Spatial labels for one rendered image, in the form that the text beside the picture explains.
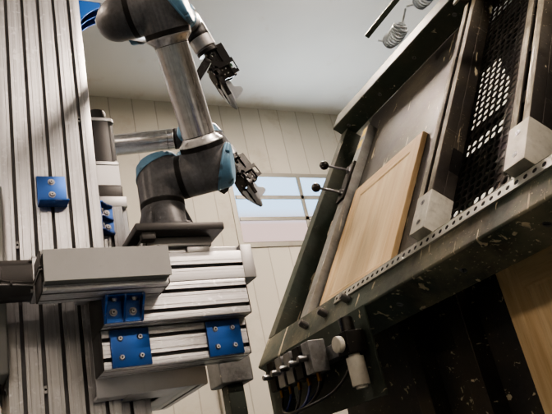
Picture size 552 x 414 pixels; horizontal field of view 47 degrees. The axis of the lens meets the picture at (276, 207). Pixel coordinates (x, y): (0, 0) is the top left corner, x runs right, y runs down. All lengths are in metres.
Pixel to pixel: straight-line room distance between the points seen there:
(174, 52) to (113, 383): 0.80
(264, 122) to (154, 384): 5.18
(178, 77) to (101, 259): 0.51
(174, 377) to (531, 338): 0.86
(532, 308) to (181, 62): 1.04
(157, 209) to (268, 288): 4.17
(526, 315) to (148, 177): 1.00
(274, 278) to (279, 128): 1.67
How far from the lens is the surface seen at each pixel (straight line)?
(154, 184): 1.64
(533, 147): 1.42
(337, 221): 2.39
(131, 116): 6.07
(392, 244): 1.87
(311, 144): 6.71
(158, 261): 1.40
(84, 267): 1.36
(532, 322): 1.66
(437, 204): 1.67
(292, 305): 2.45
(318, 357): 1.82
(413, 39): 2.61
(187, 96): 1.62
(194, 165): 1.63
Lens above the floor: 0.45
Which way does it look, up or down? 22 degrees up
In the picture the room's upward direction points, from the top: 13 degrees counter-clockwise
